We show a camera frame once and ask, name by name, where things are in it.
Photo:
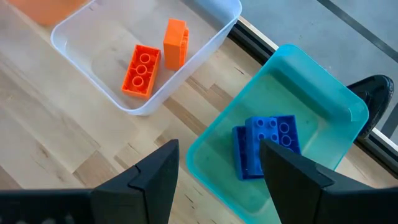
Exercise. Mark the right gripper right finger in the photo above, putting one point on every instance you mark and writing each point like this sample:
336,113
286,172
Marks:
298,193

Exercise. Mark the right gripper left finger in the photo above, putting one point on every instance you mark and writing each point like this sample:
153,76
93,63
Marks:
146,199

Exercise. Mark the blue toy building block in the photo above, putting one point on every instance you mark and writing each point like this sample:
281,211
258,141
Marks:
289,133
252,149

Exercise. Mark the orange toy building block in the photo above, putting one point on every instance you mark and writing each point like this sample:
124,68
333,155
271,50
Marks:
174,43
140,71

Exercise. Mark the teal translucent plastic bin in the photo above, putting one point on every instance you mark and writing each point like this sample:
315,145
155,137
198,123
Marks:
280,87

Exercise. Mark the black rounded foot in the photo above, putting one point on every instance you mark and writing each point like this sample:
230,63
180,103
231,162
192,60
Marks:
376,96

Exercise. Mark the clear translucent plastic bin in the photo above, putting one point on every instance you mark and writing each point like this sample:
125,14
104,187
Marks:
93,46

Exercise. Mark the orange translucent plastic bin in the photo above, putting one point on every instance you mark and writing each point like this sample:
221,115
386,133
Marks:
46,11

